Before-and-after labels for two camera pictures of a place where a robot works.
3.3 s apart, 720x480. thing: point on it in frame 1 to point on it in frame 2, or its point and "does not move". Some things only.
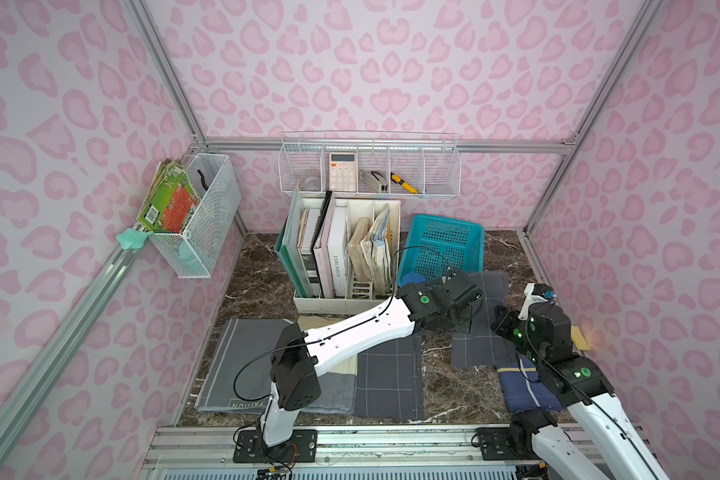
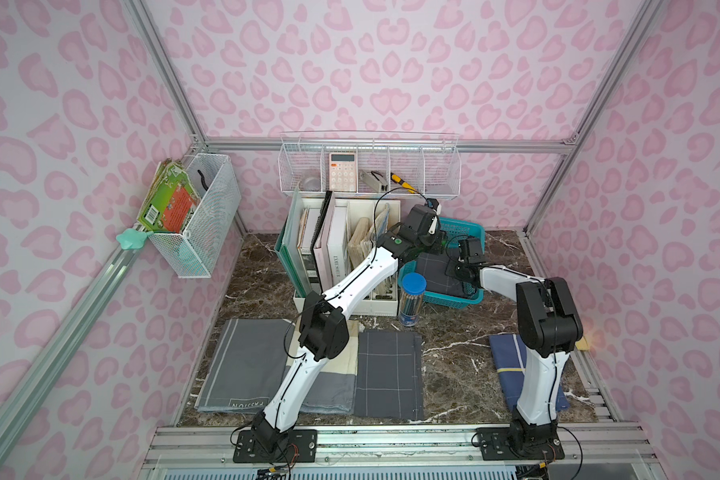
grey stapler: x=374 y=180 does not move
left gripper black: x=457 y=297 to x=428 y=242
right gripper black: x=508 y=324 to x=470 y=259
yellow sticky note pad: x=579 y=339 does not move
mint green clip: x=132 y=239 does not move
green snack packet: x=170 y=200 does not move
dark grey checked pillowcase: x=484 y=346 to x=433 y=266
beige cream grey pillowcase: x=339 y=383 does not move
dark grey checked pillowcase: x=389 y=380 does not move
